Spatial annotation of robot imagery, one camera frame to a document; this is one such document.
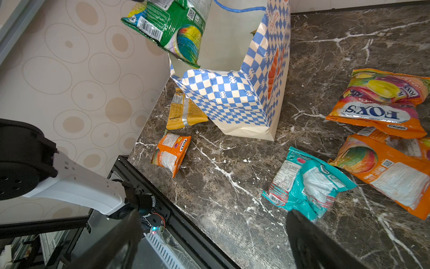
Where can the Fox's fruit candy packet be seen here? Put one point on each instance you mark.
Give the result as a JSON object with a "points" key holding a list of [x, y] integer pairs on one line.
{"points": [[384, 100]]}

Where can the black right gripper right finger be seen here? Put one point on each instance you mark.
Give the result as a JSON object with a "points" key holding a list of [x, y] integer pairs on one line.
{"points": [[313, 249]]}

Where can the small orange Fox's packet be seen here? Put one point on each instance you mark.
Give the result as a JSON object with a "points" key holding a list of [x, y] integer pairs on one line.
{"points": [[170, 152]]}

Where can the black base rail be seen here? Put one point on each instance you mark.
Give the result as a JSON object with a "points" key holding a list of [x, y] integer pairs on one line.
{"points": [[183, 244]]}

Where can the blue checkered paper bag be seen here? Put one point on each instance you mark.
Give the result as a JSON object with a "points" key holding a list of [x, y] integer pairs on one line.
{"points": [[247, 103]]}

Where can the teal mint candy packet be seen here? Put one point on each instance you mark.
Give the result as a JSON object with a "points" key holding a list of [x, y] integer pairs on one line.
{"points": [[306, 184]]}

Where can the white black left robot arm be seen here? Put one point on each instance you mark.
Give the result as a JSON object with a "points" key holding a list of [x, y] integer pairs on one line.
{"points": [[32, 166]]}

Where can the yellow snack packet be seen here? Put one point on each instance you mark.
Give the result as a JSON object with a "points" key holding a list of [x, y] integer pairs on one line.
{"points": [[184, 112]]}

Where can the left aluminium frame bar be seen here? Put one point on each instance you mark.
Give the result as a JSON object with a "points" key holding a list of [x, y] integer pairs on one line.
{"points": [[15, 18]]}

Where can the orange candy packet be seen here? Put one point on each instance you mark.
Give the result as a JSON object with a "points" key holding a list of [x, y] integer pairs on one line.
{"points": [[398, 168]]}

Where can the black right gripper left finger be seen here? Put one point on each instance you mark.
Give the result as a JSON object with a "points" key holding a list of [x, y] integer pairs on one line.
{"points": [[116, 250]]}

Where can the green snack packet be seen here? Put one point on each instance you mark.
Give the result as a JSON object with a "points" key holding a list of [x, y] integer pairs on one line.
{"points": [[175, 26]]}

